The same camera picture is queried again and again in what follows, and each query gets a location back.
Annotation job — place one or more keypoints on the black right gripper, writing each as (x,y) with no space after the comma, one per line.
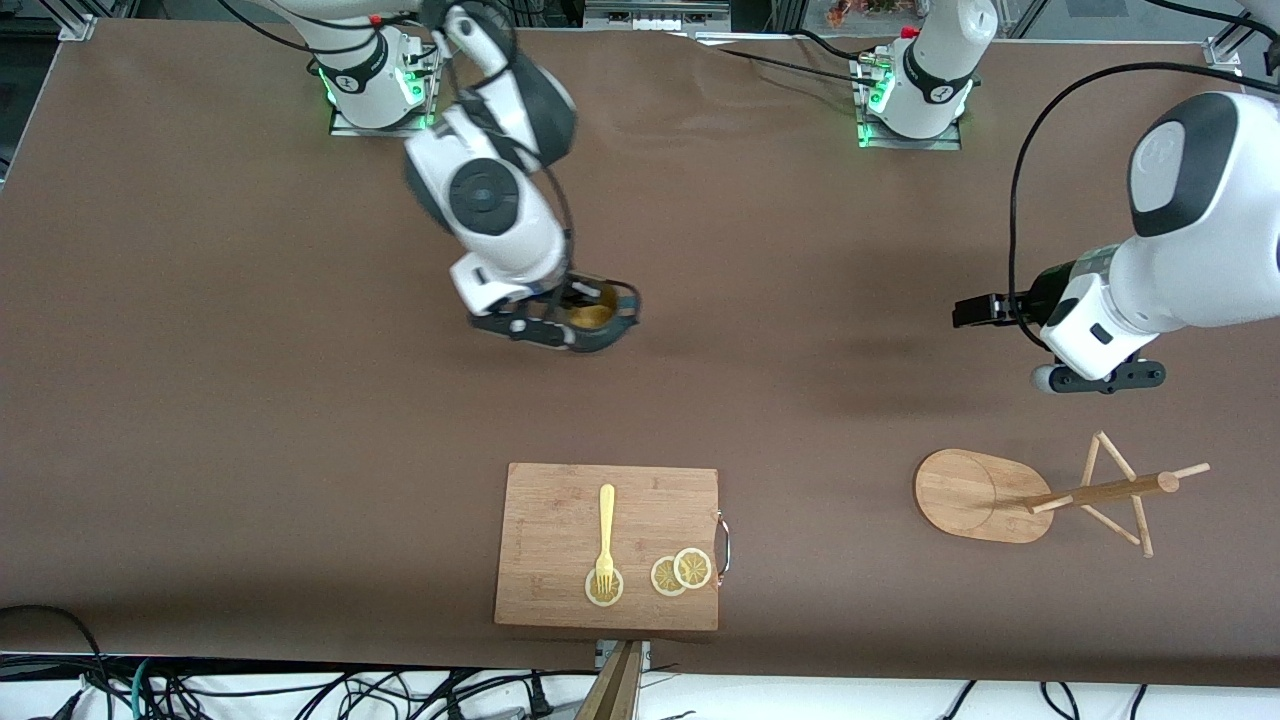
(577,296)

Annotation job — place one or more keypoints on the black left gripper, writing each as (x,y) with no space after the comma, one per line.
(1012,306)

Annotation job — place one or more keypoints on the teal cup yellow inside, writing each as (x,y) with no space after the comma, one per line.
(605,340)

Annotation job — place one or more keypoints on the wooden cup rack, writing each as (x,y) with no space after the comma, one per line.
(965,495)

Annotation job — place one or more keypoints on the brown table cover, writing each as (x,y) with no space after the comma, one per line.
(700,420)

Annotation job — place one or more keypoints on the wooden cutting board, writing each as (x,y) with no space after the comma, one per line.
(550,520)

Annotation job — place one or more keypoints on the yellow plastic fork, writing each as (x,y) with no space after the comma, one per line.
(606,520)

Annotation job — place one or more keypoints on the grey power strip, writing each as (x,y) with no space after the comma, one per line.
(650,18)

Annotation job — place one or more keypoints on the lemon slice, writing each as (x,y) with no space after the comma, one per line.
(693,568)
(618,590)
(662,578)

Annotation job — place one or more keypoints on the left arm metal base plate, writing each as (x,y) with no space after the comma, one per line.
(950,143)

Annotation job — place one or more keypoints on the wooden post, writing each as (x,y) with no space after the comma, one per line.
(612,695)

